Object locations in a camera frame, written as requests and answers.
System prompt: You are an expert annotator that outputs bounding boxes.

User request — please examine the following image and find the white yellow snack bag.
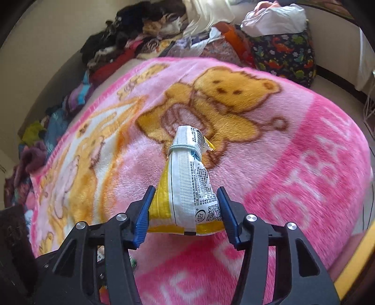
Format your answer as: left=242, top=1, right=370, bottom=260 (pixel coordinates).
left=148, top=126, right=224, bottom=236

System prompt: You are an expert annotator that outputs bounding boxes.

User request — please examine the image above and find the yellow-rimmed trash bin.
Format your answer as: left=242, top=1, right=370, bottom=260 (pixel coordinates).
left=330, top=223, right=375, bottom=304

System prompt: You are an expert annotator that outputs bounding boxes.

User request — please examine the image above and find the small green black wrapper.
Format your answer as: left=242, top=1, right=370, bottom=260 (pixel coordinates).
left=97, top=246, right=137, bottom=271

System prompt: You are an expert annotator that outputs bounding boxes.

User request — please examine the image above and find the pink bear fleece blanket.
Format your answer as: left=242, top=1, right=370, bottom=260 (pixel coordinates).
left=29, top=57, right=373, bottom=305

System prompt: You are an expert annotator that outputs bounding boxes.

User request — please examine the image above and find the floral pink cushion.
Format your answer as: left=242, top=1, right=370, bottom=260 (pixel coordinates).
left=200, top=39, right=243, bottom=67

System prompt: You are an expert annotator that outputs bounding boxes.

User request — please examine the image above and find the dinosaur print laundry basket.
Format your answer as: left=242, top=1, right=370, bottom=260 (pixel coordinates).
left=248, top=27, right=316, bottom=88

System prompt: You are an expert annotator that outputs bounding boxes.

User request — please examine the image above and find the orange bag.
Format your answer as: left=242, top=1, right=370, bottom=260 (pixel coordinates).
left=214, top=22, right=255, bottom=68

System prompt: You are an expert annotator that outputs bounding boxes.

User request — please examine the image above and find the pile of clothes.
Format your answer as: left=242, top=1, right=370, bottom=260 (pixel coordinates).
left=2, top=0, right=212, bottom=212

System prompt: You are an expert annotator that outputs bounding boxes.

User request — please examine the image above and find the white bag in basket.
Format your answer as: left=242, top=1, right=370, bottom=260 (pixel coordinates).
left=240, top=1, right=307, bottom=38

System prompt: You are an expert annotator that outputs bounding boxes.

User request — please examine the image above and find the cream curtain left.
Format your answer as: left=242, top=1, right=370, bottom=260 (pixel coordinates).
left=182, top=0, right=239, bottom=38

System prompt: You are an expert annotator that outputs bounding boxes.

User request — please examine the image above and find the cream curtain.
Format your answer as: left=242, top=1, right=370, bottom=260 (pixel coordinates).
left=182, top=0, right=239, bottom=38
left=355, top=28, right=374, bottom=93

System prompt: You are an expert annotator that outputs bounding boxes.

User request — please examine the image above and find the cream curtain right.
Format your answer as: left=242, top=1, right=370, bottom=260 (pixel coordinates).
left=355, top=28, right=374, bottom=93

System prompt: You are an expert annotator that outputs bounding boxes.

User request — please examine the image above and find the white wire side table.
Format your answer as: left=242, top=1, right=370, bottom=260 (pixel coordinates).
left=363, top=86, right=375, bottom=138

